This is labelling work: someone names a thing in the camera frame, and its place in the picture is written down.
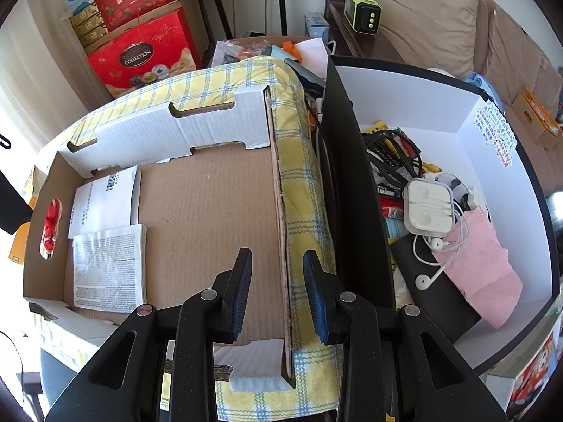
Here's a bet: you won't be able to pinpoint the white printed manual booklet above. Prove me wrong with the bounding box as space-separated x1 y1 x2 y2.
72 224 147 314

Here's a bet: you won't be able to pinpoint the orange white hard drive box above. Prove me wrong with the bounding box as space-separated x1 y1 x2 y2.
8 195 37 265

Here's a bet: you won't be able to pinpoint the white paper sheet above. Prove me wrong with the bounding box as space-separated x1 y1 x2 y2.
68 166 141 239

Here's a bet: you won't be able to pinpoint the pink paper bag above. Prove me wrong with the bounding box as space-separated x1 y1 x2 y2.
445 211 523 329

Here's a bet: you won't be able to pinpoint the white earphone case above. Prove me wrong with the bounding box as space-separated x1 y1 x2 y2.
403 178 454 238

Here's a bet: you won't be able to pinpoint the yellow blue plaid tablecloth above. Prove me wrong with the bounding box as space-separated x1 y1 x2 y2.
40 56 342 421

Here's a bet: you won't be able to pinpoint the white box with black rim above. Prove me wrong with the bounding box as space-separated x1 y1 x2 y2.
321 56 559 375

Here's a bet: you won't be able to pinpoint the shallow white cardboard tray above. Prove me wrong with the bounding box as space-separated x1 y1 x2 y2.
23 86 292 392

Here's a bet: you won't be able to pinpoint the orange cardboard box on bed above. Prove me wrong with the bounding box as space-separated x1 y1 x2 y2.
512 87 562 149

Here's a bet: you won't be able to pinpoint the open box of clutter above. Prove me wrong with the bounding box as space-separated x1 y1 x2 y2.
210 35 329 80

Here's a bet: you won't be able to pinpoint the red collection gift bag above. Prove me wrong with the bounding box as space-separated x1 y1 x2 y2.
88 8 201 98

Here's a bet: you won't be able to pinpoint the large brown pillow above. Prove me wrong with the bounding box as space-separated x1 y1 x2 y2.
376 0 479 78

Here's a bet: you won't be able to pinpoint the blue white small carton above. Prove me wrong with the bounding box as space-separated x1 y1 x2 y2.
303 12 330 45

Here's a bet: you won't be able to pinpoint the green black portable radio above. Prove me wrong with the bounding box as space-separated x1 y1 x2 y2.
344 0 382 35

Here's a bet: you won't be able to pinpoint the stack of gold boxes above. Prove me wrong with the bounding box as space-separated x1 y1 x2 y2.
70 4 108 48

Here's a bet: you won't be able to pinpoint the white earphones with cable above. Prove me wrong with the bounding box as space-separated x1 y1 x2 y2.
412 172 491 292

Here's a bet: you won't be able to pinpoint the tangle of black cables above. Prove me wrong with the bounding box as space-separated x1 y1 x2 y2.
361 127 426 198

